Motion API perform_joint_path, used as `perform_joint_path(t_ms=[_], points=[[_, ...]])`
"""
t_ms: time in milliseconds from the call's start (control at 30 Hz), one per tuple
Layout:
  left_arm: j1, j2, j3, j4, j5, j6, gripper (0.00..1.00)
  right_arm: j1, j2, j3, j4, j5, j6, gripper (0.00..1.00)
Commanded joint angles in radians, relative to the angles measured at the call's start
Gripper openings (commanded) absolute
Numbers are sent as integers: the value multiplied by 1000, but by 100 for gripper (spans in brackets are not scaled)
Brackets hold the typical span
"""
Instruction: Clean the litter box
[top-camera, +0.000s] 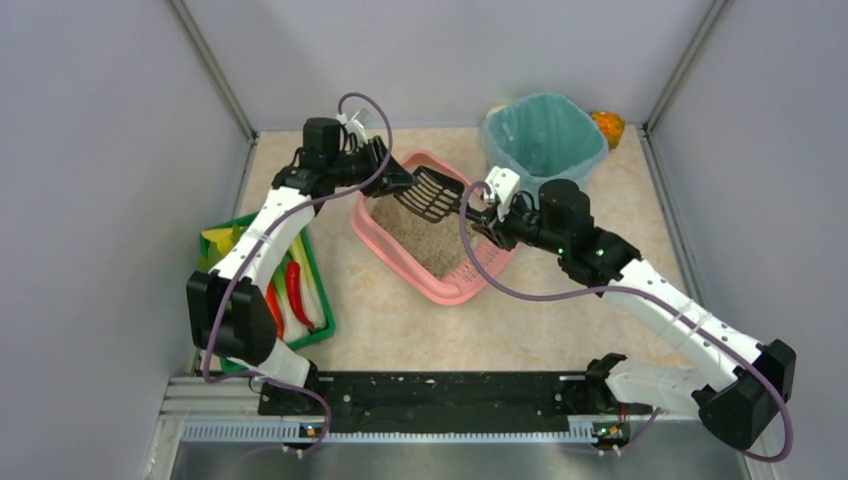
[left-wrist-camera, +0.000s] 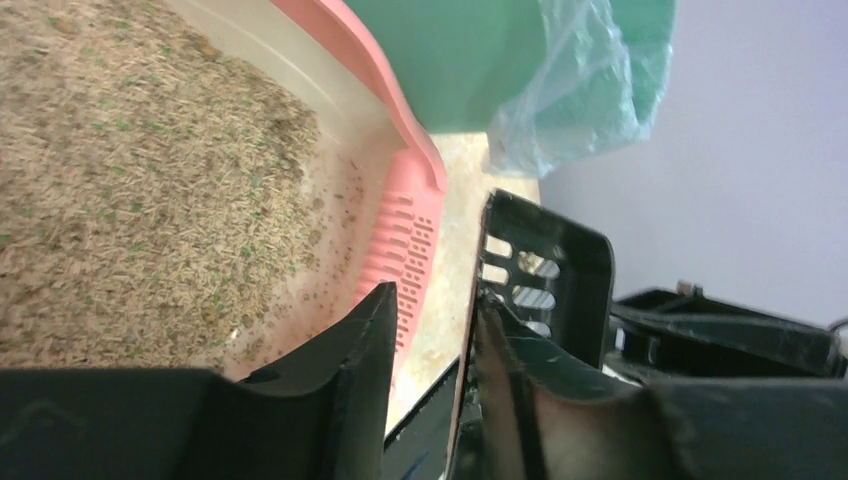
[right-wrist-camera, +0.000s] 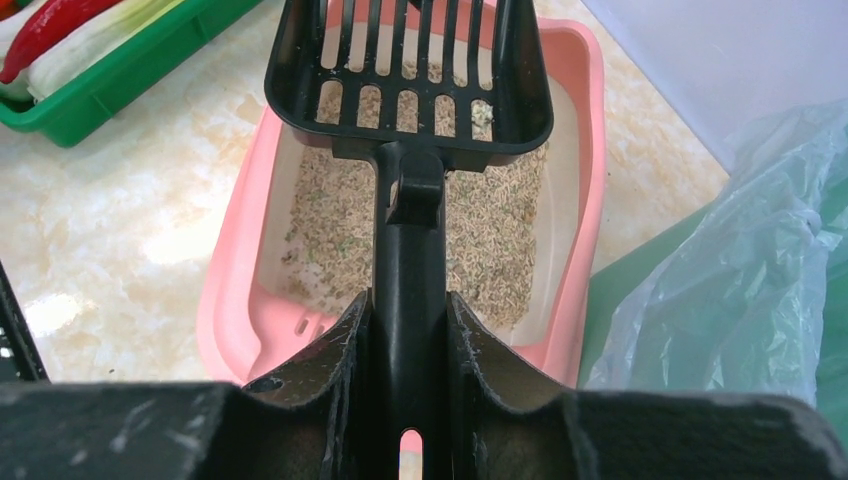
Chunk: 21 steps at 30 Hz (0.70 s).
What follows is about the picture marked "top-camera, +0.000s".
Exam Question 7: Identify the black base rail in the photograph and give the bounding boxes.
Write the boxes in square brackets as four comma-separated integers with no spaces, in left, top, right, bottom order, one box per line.
[258,371,651,434]

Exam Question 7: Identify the black litter scoop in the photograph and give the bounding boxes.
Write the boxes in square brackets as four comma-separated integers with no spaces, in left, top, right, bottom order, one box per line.
[394,165,466,224]

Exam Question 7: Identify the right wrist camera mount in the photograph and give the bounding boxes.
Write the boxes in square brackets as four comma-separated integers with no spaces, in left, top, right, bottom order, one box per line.
[482,166,520,221]

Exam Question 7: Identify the cat litter sand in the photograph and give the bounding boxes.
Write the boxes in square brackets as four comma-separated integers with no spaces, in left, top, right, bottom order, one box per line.
[370,197,467,278]

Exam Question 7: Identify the green vegetable tray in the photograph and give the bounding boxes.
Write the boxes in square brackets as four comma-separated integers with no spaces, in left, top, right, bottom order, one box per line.
[197,213,336,350]

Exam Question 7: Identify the purple cable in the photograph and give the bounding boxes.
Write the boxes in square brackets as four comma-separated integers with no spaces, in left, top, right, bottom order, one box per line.
[458,180,795,464]
[199,91,395,458]

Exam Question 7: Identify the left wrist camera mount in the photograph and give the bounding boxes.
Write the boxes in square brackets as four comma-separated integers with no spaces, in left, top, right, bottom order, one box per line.
[336,108,371,146]

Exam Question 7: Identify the red chili pepper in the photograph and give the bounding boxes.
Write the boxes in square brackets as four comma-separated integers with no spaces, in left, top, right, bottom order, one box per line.
[284,261,315,330]

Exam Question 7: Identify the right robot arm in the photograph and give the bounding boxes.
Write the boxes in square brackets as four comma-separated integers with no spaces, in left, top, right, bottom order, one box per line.
[457,179,797,463]

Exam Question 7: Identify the pink litter box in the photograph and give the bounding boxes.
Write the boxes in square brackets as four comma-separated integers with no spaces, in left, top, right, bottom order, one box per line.
[351,149,518,306]

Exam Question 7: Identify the green leafy vegetable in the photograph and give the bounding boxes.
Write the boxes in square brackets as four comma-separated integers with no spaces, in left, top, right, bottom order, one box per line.
[197,225,245,272]

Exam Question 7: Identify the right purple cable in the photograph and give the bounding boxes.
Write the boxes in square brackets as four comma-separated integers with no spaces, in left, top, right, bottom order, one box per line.
[458,180,795,464]

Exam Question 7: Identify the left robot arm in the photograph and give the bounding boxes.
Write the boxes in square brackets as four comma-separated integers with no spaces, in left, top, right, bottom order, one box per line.
[186,117,416,387]

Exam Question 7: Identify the orange carrot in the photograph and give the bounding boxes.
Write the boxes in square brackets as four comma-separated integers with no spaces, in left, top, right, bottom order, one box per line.
[265,281,284,340]

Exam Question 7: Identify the orange toy fruit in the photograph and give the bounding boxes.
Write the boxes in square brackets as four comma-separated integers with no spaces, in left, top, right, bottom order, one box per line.
[589,110,626,151]

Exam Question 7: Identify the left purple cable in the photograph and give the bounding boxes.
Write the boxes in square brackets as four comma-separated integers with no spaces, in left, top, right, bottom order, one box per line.
[199,91,395,458]

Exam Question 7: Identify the green trash bin with bag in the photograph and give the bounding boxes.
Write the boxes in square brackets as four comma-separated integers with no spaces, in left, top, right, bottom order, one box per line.
[478,93,609,195]

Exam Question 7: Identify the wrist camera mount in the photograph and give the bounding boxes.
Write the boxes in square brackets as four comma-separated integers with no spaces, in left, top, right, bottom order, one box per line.
[336,108,371,146]
[482,166,520,221]

